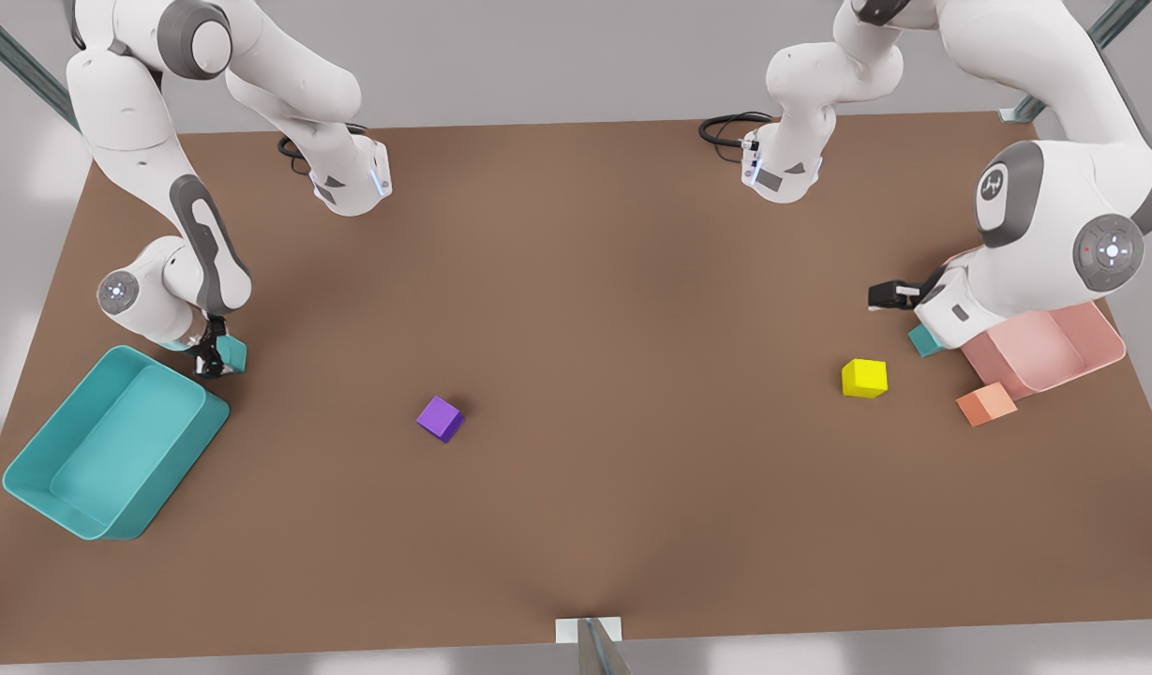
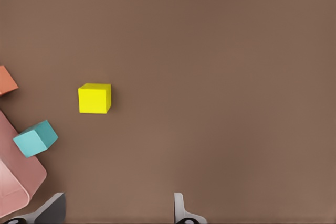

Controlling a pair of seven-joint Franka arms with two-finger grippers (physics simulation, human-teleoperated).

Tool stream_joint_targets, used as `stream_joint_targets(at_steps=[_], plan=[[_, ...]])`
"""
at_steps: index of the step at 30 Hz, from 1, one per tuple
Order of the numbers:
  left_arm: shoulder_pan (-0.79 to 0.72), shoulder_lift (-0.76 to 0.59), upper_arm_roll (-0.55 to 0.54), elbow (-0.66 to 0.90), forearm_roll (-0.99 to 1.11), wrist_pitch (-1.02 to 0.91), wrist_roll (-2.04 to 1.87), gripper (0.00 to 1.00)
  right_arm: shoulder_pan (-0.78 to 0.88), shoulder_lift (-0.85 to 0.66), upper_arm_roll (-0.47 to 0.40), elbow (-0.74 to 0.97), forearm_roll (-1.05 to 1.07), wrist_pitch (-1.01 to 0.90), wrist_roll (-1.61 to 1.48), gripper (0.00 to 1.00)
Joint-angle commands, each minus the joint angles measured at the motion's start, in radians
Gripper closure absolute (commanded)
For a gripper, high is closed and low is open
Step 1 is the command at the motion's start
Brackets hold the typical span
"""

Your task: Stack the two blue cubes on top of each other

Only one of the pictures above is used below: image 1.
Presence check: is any black cable loop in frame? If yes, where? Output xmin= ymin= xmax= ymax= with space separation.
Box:
xmin=698 ymin=112 xmax=775 ymax=166
xmin=277 ymin=122 xmax=370 ymax=162

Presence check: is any teal rectangular tray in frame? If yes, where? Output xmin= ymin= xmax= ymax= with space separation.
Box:
xmin=2 ymin=345 xmax=232 ymax=542

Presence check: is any orange cube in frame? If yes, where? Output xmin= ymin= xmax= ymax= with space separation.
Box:
xmin=956 ymin=382 xmax=1019 ymax=428

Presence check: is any pink rectangular tray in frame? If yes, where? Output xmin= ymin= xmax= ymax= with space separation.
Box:
xmin=946 ymin=249 xmax=1127 ymax=402

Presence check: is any yellow cube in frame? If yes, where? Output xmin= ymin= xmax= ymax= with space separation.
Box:
xmin=841 ymin=358 xmax=889 ymax=400

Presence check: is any purple cube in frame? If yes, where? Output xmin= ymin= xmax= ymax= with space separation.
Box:
xmin=416 ymin=395 xmax=466 ymax=443

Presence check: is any silver frame post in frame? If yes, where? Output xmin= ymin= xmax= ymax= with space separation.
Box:
xmin=555 ymin=616 xmax=634 ymax=675
xmin=0 ymin=7 xmax=82 ymax=133
xmin=998 ymin=0 xmax=1152 ymax=125

